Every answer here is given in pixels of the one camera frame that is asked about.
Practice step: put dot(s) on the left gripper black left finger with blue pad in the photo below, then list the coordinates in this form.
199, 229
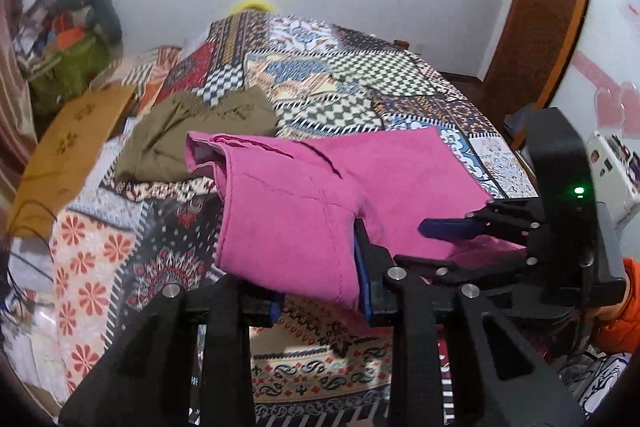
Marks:
187, 352

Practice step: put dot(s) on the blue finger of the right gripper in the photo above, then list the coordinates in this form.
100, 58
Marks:
455, 230

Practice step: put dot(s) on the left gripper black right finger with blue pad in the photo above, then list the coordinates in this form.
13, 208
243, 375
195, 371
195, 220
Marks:
463, 351

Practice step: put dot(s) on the pink pants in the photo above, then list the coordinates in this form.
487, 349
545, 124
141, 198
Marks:
289, 208

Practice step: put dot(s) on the white device box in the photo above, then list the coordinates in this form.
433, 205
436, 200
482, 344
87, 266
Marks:
615, 173

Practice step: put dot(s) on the white printed cloth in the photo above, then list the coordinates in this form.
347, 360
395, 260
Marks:
592, 375

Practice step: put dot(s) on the orange garment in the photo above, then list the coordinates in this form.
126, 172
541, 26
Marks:
618, 326

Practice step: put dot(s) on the patchwork patterned bedspread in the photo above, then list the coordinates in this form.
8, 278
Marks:
118, 242

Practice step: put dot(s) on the white sliding wardrobe door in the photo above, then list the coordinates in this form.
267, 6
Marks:
600, 88

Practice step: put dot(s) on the olive green pants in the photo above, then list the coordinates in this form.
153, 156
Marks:
155, 149

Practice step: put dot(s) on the striped brown curtain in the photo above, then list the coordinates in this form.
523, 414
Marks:
18, 134

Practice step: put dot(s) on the yellow round object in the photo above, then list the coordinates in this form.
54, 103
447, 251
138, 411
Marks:
257, 5

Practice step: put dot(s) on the green storage bag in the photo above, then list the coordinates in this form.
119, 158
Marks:
67, 74

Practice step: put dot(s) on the wooden wardrobe frame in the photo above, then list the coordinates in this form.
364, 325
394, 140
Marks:
529, 61

